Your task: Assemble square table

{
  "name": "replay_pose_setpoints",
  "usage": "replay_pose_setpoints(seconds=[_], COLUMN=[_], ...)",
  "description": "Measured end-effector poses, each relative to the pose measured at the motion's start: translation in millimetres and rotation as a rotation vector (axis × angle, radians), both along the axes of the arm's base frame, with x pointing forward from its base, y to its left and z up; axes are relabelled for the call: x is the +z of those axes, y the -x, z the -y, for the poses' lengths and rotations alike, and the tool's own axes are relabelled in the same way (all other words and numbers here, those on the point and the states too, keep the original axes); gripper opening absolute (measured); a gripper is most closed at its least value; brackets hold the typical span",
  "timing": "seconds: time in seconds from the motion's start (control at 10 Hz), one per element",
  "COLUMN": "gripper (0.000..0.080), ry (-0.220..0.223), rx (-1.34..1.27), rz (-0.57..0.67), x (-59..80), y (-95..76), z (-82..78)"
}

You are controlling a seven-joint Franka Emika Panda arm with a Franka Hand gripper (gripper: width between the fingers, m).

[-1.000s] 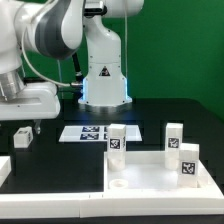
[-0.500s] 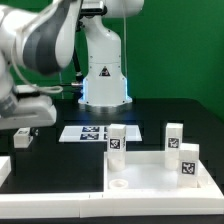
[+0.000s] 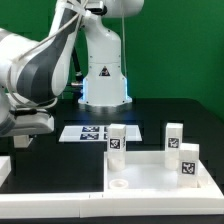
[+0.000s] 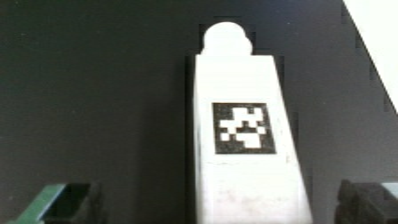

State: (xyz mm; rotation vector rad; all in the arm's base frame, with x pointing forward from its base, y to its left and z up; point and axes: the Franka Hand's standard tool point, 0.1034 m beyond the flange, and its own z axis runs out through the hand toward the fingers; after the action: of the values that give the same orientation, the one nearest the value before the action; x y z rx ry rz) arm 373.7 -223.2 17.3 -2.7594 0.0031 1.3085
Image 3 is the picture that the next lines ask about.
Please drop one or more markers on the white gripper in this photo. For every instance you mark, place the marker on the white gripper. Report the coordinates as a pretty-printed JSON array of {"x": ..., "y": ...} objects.
[{"x": 28, "y": 122}]

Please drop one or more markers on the white square tabletop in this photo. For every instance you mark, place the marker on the white square tabletop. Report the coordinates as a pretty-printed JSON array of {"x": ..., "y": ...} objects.
[{"x": 143, "y": 170}]

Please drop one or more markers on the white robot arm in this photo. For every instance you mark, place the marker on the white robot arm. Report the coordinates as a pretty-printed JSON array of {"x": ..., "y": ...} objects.
[{"x": 33, "y": 74}]

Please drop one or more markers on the white plate with fiducial tags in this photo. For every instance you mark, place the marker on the white plate with fiducial tags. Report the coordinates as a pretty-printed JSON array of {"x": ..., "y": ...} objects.
[{"x": 94, "y": 133}]

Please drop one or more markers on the white wall piece left edge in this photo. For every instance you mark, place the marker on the white wall piece left edge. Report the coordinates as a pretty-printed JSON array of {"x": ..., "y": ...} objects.
[{"x": 5, "y": 168}]

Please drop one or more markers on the white L-shaped obstacle wall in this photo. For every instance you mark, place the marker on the white L-shaped obstacle wall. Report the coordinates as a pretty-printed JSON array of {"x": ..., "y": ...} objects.
[{"x": 206, "y": 198}]

